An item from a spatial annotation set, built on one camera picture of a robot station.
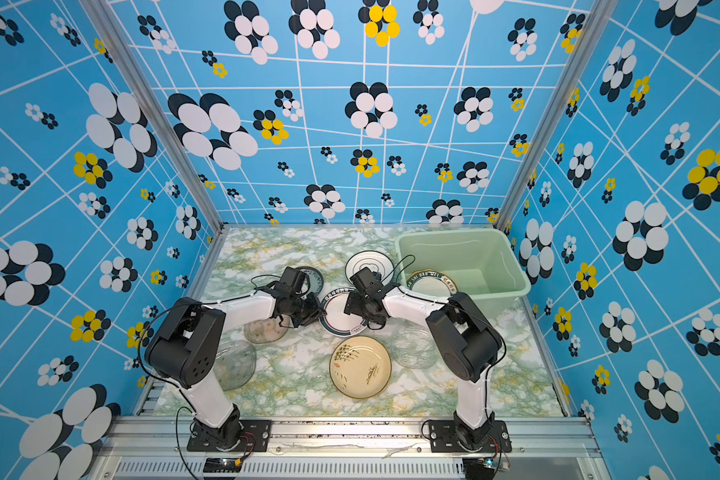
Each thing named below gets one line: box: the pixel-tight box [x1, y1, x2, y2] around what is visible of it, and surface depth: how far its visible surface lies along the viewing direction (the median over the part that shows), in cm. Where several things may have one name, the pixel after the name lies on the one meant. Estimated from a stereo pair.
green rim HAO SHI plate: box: [406, 269, 459, 297], surface depth 104 cm
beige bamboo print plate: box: [329, 336, 393, 400], surface depth 86 cm
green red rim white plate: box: [318, 288, 368, 337], surface depth 96 cm
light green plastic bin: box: [396, 228, 531, 318], surface depth 97 cm
